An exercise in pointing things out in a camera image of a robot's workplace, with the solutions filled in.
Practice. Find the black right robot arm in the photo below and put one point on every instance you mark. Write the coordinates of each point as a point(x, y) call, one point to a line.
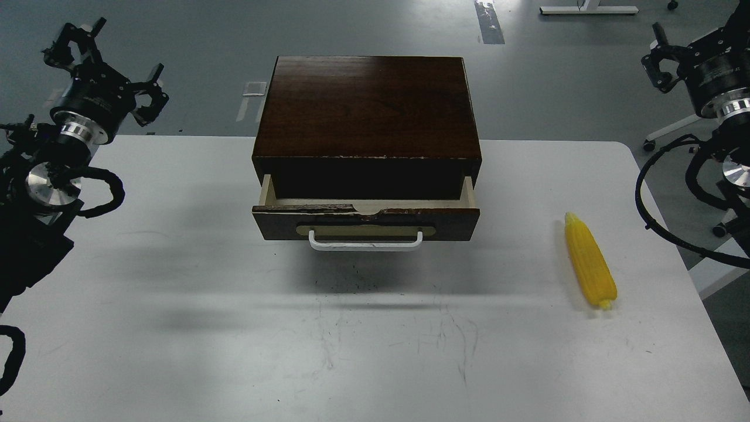
point(717, 175)

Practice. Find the white desk leg base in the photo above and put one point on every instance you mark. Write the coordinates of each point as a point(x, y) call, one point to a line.
point(588, 8)

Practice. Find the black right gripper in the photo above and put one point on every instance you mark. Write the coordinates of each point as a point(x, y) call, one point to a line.
point(717, 77)

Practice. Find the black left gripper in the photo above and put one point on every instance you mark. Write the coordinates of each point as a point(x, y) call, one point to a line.
point(98, 97)

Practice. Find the grey floor tape strip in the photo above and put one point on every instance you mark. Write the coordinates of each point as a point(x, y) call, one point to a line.
point(490, 29)

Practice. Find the dark wooden cabinet box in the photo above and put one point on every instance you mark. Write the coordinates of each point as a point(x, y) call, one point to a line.
point(368, 127)

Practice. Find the wooden drawer with white handle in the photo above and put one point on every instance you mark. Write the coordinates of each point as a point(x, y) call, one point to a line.
point(367, 224)

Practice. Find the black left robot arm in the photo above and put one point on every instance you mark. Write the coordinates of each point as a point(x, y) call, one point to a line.
point(47, 177)

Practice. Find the white office chair base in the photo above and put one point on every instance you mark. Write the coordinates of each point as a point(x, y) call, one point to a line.
point(650, 140)

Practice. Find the yellow toy corn cob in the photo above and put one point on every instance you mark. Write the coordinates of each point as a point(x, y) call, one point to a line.
point(594, 276)

